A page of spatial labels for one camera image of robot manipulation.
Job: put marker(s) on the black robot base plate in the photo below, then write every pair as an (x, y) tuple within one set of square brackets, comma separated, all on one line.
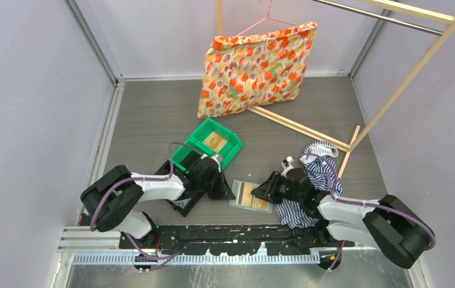
[(235, 240)]

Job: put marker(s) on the aluminium frame rail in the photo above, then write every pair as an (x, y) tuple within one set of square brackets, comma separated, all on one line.
[(86, 20)]

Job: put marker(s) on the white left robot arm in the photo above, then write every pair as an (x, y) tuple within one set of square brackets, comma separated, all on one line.
[(111, 200)]

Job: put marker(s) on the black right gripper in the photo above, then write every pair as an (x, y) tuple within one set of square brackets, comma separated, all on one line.
[(268, 189)]

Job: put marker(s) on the gold card in bin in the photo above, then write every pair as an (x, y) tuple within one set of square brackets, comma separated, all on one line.
[(215, 142)]

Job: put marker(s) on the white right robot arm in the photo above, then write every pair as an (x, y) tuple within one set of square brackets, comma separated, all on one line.
[(386, 224)]

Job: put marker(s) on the green card holder wallet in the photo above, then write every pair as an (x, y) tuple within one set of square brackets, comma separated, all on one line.
[(245, 200)]

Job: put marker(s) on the green plastic bin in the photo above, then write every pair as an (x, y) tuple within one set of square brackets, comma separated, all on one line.
[(232, 148)]

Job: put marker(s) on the pink wire hanger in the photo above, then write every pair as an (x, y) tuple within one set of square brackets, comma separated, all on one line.
[(267, 16)]

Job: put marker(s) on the floral orange pillowcase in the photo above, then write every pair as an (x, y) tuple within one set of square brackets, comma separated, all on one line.
[(254, 70)]

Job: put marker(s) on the blue white striped cloth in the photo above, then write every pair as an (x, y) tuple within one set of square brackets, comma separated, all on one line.
[(318, 159)]

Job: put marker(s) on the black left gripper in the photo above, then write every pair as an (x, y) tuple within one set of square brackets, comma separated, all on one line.
[(223, 191)]

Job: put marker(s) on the metal rack rod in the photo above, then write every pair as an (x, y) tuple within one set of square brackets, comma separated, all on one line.
[(381, 17)]

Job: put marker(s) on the black plastic tray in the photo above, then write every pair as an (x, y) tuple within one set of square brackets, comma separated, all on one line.
[(192, 194)]

